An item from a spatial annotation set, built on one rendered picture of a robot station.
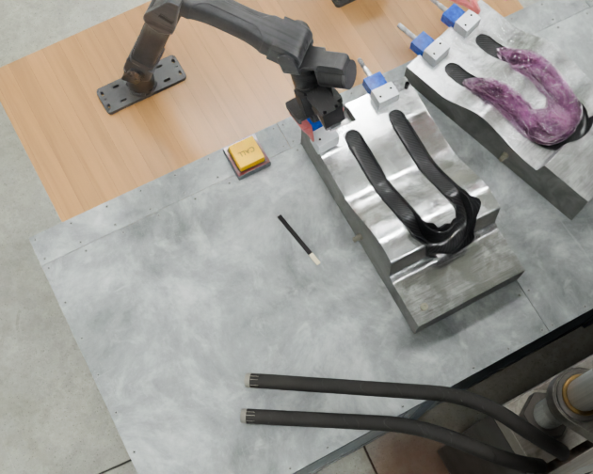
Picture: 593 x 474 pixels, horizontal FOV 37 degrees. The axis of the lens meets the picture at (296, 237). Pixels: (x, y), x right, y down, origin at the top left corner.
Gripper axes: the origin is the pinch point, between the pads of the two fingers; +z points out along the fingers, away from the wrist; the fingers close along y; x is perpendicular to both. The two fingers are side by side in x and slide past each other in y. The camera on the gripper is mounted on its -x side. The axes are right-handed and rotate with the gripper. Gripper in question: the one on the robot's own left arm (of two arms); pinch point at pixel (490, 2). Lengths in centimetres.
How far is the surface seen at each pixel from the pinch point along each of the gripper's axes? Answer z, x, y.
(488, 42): -6.2, 34.5, 13.9
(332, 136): 1.0, 24.5, -32.9
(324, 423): 50, 32, -63
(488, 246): 36, 32, -14
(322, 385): 44, 31, -59
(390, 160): 9.3, 30.6, -22.9
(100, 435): 16, 119, -110
